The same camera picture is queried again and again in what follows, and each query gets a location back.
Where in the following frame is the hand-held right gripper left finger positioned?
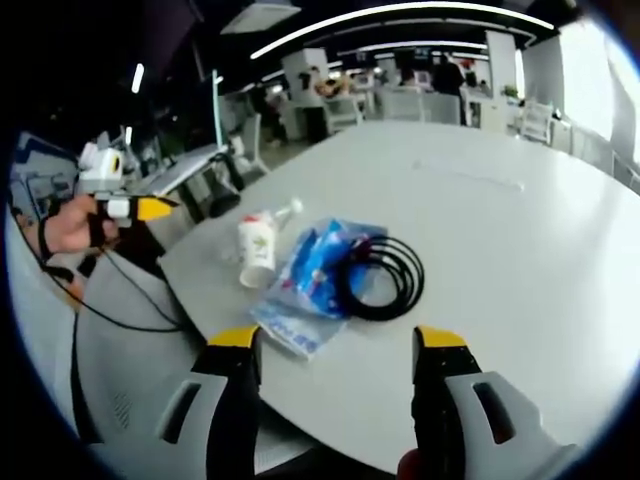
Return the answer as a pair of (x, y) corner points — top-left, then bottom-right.
(152, 323), (265, 480)

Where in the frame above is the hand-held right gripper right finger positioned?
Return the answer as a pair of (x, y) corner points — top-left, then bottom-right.
(410, 324), (589, 480)

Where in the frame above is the white paper cup printed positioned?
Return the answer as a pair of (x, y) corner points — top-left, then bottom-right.
(236, 209), (279, 291)

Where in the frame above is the white plastic bottle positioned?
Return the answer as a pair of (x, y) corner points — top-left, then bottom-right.
(219, 196), (305, 262)

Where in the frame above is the blue plastic bag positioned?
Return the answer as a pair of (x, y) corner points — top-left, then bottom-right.
(248, 215), (389, 359)

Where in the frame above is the person's left hand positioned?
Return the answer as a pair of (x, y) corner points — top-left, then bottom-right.
(43, 193), (122, 256)

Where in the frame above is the person's right hand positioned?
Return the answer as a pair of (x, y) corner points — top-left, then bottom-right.
(396, 447), (427, 480)

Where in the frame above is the grey chair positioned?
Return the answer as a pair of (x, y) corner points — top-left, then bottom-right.
(73, 248), (316, 479)

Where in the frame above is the white table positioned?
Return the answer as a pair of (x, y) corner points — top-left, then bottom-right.
(157, 121), (640, 476)

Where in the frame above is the long ceiling light strip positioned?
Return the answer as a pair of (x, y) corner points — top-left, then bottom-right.
(248, 3), (557, 62)

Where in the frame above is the black wrist strap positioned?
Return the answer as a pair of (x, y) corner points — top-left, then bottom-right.
(36, 200), (57, 262)

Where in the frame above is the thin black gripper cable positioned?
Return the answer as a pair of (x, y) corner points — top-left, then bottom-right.
(38, 239), (187, 401)

